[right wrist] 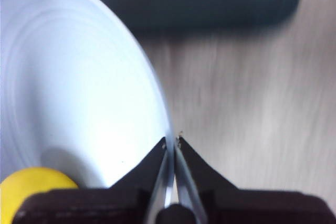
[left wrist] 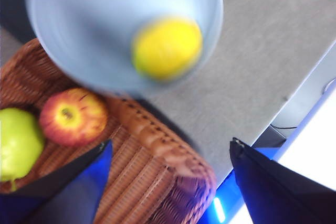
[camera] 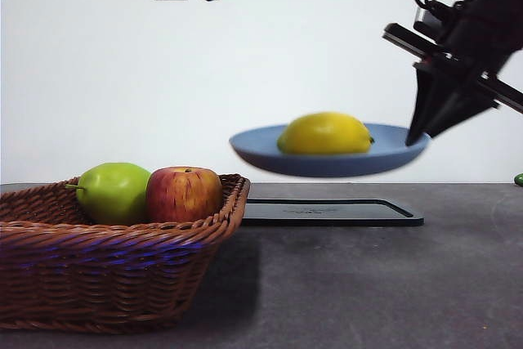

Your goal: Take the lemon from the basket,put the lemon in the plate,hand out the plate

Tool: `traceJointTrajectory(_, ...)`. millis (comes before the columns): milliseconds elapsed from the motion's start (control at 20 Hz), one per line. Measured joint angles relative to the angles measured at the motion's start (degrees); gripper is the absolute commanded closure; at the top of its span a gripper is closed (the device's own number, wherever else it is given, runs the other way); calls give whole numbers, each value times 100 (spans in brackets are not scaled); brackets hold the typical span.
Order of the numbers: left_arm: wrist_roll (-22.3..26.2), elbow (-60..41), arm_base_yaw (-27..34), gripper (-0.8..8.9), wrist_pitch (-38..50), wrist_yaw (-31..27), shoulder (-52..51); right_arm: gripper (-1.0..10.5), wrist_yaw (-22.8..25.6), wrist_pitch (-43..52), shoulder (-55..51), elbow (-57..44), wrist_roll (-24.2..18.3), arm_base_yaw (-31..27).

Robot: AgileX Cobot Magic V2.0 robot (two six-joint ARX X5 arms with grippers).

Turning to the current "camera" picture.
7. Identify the yellow lemon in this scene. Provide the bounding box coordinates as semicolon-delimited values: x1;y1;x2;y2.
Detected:
276;111;375;157

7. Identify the blue round plate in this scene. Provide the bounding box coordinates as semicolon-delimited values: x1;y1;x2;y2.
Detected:
228;121;431;178

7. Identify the brown wicker basket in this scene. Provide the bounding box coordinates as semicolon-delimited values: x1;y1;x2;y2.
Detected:
0;173;251;334

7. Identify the black flat tray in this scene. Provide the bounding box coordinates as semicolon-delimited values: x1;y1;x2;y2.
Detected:
240;198;425;227

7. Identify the red apple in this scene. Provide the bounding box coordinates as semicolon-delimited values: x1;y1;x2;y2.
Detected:
145;166;224;224

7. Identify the green pear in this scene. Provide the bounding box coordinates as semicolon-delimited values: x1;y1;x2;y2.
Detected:
65;162;152;226

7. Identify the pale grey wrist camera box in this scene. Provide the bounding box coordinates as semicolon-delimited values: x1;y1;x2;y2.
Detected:
413;5;441;34

